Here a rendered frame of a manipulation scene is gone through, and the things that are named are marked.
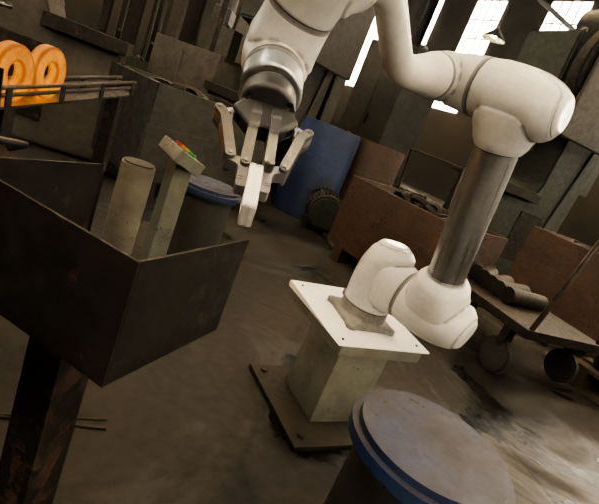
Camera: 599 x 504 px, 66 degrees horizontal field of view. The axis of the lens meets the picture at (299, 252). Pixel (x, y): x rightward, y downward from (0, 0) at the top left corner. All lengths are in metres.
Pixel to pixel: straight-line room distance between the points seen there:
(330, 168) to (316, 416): 2.97
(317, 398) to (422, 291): 0.49
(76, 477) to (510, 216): 5.16
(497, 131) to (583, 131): 4.48
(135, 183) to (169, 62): 3.76
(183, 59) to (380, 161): 2.28
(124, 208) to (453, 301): 1.16
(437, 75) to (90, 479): 1.15
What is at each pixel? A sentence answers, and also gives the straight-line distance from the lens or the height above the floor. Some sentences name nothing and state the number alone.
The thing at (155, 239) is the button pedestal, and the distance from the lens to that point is 1.90.
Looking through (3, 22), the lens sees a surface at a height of 0.72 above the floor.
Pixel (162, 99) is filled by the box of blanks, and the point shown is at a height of 0.65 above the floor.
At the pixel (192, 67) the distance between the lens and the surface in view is 5.13.
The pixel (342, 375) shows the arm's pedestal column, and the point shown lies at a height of 0.20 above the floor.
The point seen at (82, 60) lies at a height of 0.67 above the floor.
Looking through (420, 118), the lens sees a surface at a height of 1.33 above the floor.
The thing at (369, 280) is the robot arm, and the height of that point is 0.51.
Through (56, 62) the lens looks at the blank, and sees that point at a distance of 1.68.
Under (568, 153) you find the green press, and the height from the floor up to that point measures 1.54.
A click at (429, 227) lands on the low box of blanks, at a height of 0.54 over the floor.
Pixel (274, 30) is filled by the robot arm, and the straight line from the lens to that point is 0.71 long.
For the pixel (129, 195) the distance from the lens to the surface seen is 1.77.
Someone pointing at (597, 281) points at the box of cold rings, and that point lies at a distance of 4.11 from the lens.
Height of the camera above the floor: 0.89
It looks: 16 degrees down
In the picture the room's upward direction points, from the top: 22 degrees clockwise
